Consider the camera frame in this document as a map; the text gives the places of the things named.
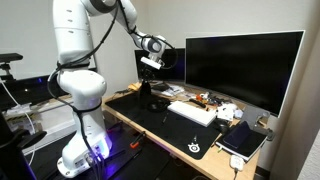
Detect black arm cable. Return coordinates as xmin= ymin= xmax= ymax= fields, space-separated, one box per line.
xmin=46 ymin=0 xmax=175 ymax=169

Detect white cable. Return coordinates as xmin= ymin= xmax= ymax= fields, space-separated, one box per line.
xmin=0 ymin=78 xmax=38 ymax=168

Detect silver paper stack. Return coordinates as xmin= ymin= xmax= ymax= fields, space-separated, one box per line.
xmin=151 ymin=82 xmax=186 ymax=98

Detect orange cloth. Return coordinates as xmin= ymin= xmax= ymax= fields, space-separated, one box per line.
xmin=128 ymin=82 xmax=143 ymax=92

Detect orange handled clamp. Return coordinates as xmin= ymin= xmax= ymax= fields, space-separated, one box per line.
xmin=129 ymin=130 xmax=147 ymax=150

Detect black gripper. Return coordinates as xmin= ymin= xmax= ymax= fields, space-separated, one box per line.
xmin=141 ymin=67 xmax=157 ymax=87

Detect black camera on stand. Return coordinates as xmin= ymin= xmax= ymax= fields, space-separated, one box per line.
xmin=0 ymin=52 xmax=25 ymax=81

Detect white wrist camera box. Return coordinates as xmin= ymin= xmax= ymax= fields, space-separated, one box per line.
xmin=140 ymin=56 xmax=164 ymax=71

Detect black remote control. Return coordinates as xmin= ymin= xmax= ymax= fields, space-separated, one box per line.
xmin=188 ymin=97 xmax=208 ymax=110

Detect black foreground stand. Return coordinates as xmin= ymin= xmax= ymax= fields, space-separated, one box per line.
xmin=0 ymin=112 xmax=48 ymax=180

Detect orange electronic parts clutter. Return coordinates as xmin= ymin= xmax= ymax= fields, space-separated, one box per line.
xmin=194 ymin=92 xmax=218 ymax=106

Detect black desk mat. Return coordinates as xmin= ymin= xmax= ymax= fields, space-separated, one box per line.
xmin=104 ymin=92 xmax=222 ymax=161

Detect black notebook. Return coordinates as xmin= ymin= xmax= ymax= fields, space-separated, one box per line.
xmin=214 ymin=120 xmax=269 ymax=163

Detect black headphones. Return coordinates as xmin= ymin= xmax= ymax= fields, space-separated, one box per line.
xmin=137 ymin=79 xmax=172 ymax=114

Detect black side bench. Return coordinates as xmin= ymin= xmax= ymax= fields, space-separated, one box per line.
xmin=0 ymin=68 xmax=98 ymax=112

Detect black computer mouse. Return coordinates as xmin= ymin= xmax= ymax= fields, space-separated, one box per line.
xmin=213 ymin=118 xmax=231 ymax=135

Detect white power adapter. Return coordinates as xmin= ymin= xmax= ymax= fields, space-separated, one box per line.
xmin=229 ymin=154 xmax=246 ymax=173

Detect white keyboard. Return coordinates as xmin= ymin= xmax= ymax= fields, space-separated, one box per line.
xmin=166 ymin=100 xmax=218 ymax=128

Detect black monitor silver frame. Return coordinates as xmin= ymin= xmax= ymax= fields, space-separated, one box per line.
xmin=184 ymin=30 xmax=306 ymax=118

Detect black wallet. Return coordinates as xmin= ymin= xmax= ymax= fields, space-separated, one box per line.
xmin=151 ymin=82 xmax=171 ymax=92

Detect grey monitor stand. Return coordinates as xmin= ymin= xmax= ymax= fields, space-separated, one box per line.
xmin=239 ymin=104 xmax=276 ymax=142

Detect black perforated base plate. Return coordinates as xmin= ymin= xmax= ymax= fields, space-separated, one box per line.
xmin=26 ymin=121 xmax=172 ymax=180

